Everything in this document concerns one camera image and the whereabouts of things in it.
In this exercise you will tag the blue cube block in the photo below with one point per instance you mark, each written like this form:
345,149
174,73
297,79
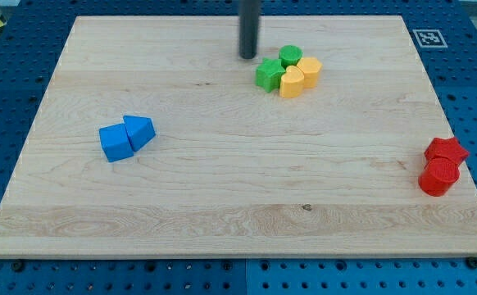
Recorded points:
115,143

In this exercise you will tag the green star block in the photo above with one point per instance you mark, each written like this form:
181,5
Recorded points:
269,73

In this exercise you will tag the yellow heart block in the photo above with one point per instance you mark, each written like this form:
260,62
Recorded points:
291,83

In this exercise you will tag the light wooden board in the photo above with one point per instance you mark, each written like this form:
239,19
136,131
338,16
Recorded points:
234,171

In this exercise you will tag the blue triangular prism block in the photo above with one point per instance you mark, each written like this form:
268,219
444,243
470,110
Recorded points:
140,131

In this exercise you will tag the green cylinder block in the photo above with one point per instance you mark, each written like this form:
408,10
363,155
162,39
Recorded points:
290,55

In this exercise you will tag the yellow pentagon block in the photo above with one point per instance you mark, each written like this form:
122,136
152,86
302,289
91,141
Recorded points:
311,68

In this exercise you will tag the red cylinder block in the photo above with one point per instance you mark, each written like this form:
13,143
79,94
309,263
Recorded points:
438,176

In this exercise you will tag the red star block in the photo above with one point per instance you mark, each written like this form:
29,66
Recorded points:
448,148

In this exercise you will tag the white fiducial marker tag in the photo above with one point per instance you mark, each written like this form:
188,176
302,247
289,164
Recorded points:
429,38

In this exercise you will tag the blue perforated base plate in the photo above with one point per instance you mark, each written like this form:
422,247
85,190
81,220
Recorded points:
30,44

